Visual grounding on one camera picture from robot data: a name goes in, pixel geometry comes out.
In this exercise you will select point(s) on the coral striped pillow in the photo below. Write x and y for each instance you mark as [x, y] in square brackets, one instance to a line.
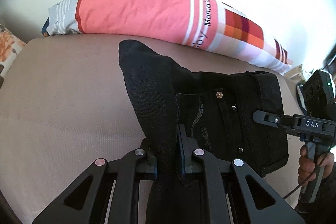
[207, 25]

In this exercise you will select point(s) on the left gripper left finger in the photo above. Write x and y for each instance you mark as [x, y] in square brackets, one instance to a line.
[151, 161]

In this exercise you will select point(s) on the floral orange white pillow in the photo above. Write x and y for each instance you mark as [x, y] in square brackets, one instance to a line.
[10, 47]

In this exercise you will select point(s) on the beige bed sheet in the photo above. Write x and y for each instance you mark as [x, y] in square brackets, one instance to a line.
[63, 105]

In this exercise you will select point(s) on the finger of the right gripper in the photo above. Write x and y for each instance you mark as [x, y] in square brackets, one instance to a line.
[265, 118]

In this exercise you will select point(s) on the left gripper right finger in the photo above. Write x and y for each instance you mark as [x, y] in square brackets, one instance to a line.
[187, 145]

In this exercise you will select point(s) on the right hand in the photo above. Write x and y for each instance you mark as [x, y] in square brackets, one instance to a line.
[306, 166]

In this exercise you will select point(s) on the black denim pants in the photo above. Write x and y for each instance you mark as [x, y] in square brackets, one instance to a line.
[215, 109]

